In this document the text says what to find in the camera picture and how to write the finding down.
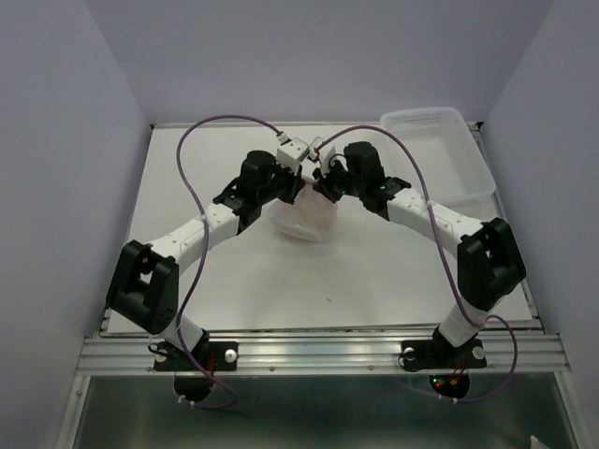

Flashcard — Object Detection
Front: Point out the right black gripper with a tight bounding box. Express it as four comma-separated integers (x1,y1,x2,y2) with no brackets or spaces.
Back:
314,155,365,202

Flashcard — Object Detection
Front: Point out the white mesh laundry bag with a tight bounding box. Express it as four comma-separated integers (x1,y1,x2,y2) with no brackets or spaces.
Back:
268,179,338,242

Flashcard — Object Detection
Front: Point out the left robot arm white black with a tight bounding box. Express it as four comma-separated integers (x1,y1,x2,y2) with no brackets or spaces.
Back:
106,149,304,369

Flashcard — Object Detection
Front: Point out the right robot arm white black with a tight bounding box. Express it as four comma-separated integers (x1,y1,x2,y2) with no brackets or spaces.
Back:
310,141,526,369

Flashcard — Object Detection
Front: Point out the white plastic basket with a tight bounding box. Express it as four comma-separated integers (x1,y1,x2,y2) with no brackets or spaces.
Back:
380,107,496,206

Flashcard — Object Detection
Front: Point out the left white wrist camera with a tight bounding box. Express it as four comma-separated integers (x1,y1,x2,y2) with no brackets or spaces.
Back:
275,138,309,175

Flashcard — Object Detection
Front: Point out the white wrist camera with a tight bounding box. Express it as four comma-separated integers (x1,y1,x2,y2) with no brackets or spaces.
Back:
308,137,336,175
275,138,309,175

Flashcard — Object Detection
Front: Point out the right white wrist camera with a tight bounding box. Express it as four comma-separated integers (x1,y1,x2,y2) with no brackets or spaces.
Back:
308,137,336,175

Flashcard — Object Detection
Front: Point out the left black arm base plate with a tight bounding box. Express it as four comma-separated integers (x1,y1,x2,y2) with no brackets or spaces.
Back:
147,340,239,373

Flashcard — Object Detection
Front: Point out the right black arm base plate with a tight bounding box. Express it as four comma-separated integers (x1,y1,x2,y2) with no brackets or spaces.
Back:
398,339,488,372

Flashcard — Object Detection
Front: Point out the aluminium frame rail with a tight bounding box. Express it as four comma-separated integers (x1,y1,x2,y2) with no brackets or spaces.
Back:
76,319,571,377

